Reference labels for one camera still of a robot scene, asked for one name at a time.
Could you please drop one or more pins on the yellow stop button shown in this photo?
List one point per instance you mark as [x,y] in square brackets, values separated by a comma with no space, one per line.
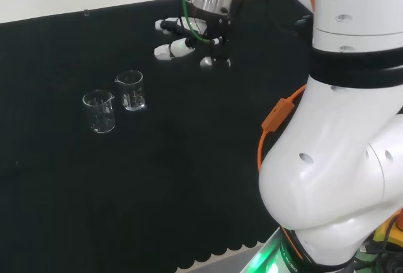
[387,229]

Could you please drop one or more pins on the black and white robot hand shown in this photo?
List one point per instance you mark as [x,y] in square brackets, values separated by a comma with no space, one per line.
[176,49]

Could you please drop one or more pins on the black cloth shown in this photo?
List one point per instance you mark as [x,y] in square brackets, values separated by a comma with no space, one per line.
[94,191]

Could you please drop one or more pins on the clear tape strip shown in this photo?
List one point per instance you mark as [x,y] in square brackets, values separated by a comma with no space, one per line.
[303,21]
[85,12]

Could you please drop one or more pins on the clear glass beaker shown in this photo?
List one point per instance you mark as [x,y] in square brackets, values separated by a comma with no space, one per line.
[133,97]
[100,119]

